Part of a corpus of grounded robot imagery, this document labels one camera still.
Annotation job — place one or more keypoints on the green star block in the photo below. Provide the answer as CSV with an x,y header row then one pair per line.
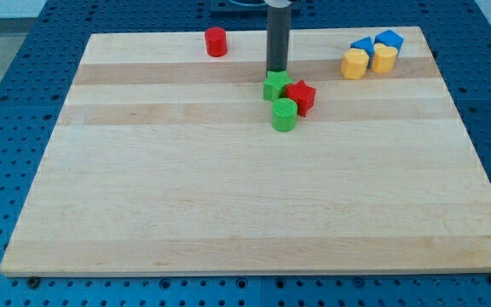
x,y
274,85

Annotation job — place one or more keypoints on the red star block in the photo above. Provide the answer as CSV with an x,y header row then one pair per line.
x,y
303,94

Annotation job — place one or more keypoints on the green cylinder block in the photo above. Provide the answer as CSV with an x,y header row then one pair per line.
x,y
284,114

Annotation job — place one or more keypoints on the light wooden board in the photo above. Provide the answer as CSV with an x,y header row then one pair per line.
x,y
163,162

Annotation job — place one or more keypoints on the red cylinder block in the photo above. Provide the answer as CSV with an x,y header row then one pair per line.
x,y
216,42

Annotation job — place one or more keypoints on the yellow hexagon block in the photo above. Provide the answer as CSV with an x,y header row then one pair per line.
x,y
354,63

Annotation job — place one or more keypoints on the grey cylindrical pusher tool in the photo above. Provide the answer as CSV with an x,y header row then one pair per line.
x,y
279,16

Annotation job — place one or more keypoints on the blue triangle block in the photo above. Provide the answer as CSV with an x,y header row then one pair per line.
x,y
365,44

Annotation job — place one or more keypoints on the yellow heart block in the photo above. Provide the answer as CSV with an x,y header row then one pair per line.
x,y
384,58

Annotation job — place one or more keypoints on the blue cube block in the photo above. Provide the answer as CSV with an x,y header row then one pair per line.
x,y
390,38

